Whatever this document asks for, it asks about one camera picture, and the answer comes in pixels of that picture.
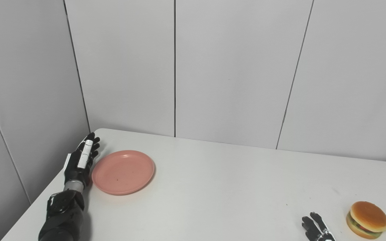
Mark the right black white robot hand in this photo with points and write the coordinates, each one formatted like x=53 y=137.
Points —
x=316 y=231

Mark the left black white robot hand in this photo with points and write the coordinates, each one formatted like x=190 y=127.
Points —
x=79 y=165

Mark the pink round plate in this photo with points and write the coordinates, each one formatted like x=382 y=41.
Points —
x=123 y=172

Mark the toy hamburger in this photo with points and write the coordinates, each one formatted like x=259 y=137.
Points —
x=367 y=219

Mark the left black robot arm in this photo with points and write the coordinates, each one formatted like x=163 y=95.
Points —
x=62 y=217

